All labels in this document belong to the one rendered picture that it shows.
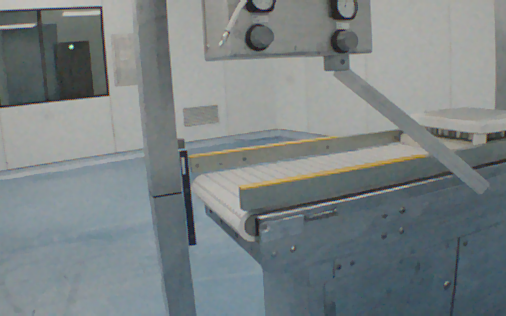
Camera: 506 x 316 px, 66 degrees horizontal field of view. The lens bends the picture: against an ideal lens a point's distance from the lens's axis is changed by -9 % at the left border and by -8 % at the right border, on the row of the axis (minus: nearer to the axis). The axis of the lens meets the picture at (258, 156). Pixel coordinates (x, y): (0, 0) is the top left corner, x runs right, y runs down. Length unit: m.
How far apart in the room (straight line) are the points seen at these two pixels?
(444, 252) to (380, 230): 0.26
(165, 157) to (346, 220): 0.37
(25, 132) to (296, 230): 5.10
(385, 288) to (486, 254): 0.31
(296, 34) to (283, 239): 0.29
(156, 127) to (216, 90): 5.39
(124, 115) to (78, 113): 0.60
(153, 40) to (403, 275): 0.66
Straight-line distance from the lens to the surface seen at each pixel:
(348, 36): 0.57
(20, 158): 5.61
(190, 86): 6.03
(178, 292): 0.93
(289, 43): 0.55
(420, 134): 0.66
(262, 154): 0.88
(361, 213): 0.69
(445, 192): 0.82
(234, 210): 0.63
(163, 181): 0.84
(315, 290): 0.75
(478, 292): 1.11
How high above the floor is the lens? 1.01
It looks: 11 degrees down
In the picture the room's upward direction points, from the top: 3 degrees counter-clockwise
